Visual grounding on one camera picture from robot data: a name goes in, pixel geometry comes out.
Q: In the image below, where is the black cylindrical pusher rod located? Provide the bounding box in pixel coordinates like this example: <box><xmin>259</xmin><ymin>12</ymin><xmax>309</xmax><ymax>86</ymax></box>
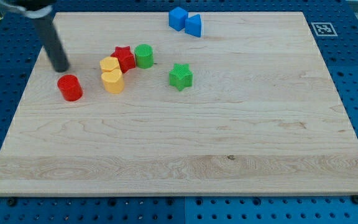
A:
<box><xmin>34</xmin><ymin>14</ymin><xmax>70</xmax><ymax>72</ymax></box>

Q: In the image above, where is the yellow pentagon block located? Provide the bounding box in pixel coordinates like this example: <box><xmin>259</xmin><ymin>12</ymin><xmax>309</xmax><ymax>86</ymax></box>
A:
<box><xmin>99</xmin><ymin>57</ymin><xmax>121</xmax><ymax>72</ymax></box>

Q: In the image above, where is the white fiducial marker tag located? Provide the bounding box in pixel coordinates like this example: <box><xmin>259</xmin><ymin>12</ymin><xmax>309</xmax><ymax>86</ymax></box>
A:
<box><xmin>311</xmin><ymin>22</ymin><xmax>337</xmax><ymax>37</ymax></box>

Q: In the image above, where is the wooden board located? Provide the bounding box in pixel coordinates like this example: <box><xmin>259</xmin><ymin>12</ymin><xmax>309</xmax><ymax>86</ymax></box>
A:
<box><xmin>0</xmin><ymin>12</ymin><xmax>358</xmax><ymax>197</ymax></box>

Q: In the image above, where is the red cylinder block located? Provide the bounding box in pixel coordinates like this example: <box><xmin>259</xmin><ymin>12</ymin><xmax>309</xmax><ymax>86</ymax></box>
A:
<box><xmin>57</xmin><ymin>74</ymin><xmax>83</xmax><ymax>101</ymax></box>

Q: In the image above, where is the yellow heart block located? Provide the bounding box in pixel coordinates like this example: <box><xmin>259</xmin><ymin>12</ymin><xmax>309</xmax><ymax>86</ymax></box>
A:
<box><xmin>101</xmin><ymin>69</ymin><xmax>125</xmax><ymax>94</ymax></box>

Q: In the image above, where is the blue cube block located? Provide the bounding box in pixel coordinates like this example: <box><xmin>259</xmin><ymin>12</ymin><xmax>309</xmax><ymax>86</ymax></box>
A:
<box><xmin>168</xmin><ymin>7</ymin><xmax>188</xmax><ymax>31</ymax></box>

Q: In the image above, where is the green cylinder block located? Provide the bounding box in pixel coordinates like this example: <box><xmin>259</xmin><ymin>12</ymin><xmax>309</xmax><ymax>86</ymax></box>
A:
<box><xmin>134</xmin><ymin>44</ymin><xmax>154</xmax><ymax>68</ymax></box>

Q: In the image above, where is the grey pusher mount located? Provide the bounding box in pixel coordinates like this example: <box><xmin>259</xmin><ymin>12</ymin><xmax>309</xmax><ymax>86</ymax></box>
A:
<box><xmin>0</xmin><ymin>0</ymin><xmax>56</xmax><ymax>18</ymax></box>

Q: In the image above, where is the red star block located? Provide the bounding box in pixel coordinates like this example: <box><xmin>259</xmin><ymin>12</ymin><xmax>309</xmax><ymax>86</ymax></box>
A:
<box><xmin>110</xmin><ymin>46</ymin><xmax>136</xmax><ymax>73</ymax></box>

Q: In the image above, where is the blue triangular prism block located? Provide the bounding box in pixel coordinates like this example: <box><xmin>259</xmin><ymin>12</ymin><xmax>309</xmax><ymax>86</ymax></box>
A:
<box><xmin>185</xmin><ymin>14</ymin><xmax>203</xmax><ymax>37</ymax></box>

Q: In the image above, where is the green star block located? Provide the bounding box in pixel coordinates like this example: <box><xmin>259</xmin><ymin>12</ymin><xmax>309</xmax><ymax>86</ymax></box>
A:
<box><xmin>169</xmin><ymin>63</ymin><xmax>193</xmax><ymax>91</ymax></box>

